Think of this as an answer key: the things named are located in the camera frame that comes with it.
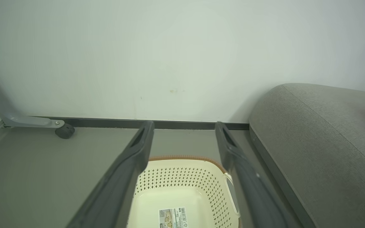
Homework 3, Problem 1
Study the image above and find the grey fabric sofa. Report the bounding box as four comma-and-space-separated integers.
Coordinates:
248, 83, 365, 228

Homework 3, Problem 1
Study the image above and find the dark wall baseboard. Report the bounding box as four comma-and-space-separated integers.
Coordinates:
27, 116, 250, 130

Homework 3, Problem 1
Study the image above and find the grey metal frame leg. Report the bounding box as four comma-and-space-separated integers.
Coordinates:
0, 60, 65, 129

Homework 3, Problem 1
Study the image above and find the cream perforated laundry basket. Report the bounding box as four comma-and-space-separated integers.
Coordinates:
126, 155, 242, 228

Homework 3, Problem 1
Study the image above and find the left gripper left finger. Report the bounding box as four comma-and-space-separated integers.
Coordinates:
65, 120, 155, 228

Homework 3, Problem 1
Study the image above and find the printed label sticker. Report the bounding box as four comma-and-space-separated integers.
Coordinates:
158, 207, 189, 228

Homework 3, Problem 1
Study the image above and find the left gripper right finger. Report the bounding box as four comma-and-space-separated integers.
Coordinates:
215, 121, 293, 228

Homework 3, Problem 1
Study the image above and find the black caster wheel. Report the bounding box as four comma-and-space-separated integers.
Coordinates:
54, 123, 75, 139

